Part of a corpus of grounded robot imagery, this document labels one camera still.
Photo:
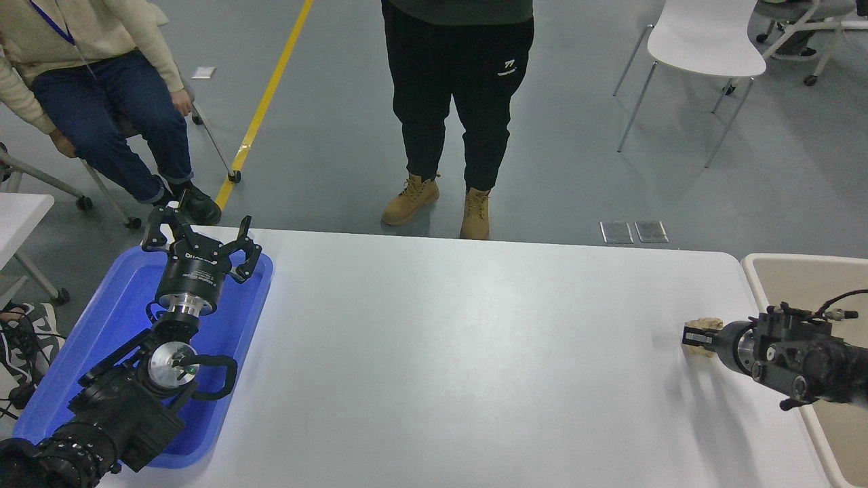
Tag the large pale bin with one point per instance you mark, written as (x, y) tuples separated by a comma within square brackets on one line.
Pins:
[(793, 281)]

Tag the blue plastic tray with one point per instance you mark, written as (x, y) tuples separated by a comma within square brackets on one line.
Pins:
[(115, 318)]

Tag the grey office chair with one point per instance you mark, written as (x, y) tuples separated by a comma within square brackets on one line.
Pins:
[(824, 24)]

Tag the tan paper ball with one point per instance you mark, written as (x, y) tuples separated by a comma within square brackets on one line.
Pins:
[(702, 322)]

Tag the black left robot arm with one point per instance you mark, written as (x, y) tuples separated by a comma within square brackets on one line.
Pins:
[(115, 413)]

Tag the metal chair leg with caster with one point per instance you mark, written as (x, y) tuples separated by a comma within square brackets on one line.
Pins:
[(47, 181)]

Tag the black right gripper body drum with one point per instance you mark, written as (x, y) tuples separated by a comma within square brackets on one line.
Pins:
[(727, 346)]

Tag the standing person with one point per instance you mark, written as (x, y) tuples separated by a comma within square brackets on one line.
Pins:
[(461, 74)]

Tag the white plastic chair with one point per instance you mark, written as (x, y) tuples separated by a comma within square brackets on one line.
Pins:
[(705, 37)]

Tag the grey padded chair on casters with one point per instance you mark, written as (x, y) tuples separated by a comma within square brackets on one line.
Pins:
[(215, 144)]

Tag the silver floor plate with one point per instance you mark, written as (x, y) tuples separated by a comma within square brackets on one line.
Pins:
[(652, 232), (616, 232)]

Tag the black and white shoe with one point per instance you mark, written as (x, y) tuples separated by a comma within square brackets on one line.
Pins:
[(30, 332)]

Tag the black left gripper body drum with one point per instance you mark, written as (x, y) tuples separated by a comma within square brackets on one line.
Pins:
[(191, 281)]

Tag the seated person's left hand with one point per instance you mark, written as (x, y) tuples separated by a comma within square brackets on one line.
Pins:
[(182, 103)]

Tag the seated person's right hand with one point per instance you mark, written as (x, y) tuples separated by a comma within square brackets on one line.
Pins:
[(62, 142)]

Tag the seated person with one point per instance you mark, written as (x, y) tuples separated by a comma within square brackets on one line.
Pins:
[(102, 95)]

